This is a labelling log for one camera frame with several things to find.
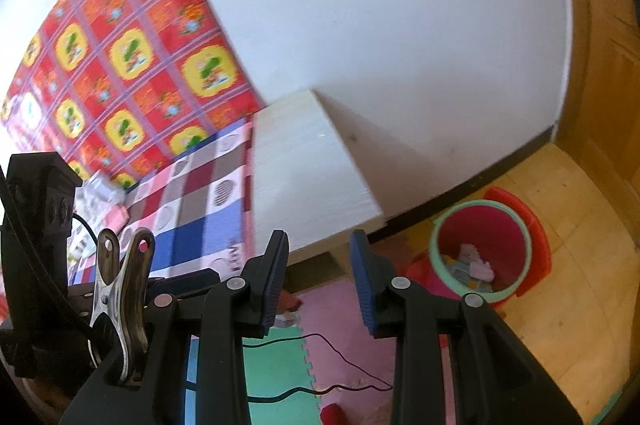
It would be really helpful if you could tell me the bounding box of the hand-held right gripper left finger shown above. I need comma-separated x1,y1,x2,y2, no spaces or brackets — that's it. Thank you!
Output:
57,229,291,425

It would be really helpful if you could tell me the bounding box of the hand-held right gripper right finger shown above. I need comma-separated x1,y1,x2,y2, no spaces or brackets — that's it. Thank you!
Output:
349,229,583,425

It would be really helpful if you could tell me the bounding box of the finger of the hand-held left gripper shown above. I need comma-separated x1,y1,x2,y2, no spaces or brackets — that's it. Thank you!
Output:
148,269,223,303

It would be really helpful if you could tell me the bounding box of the clear plastic bag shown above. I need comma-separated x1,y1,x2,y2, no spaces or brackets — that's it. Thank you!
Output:
74,175,123,211

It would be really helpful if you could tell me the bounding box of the red bucket green rim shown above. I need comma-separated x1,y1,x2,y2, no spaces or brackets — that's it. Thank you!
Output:
429,199,532,310

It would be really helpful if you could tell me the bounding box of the metal spring clamp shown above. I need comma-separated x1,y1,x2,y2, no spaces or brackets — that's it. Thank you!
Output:
89,227,157,388

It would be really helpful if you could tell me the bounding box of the plaid heart blanket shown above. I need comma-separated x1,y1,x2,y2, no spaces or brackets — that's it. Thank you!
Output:
67,118,258,286

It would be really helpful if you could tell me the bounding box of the colourful foam puzzle mat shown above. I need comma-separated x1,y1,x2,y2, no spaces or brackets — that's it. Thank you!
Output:
185,245,456,425

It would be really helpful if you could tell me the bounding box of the white wooden table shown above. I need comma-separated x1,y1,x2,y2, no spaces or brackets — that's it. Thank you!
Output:
247,89,388,266

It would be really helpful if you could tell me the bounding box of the red bin with green rim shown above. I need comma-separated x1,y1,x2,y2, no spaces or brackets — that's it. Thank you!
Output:
405,186,553,306

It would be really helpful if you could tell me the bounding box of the wooden door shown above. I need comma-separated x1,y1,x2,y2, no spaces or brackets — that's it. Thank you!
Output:
552,0,640,251

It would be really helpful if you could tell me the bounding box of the red floral wall cloth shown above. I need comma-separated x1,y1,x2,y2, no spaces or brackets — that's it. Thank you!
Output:
0,0,266,191

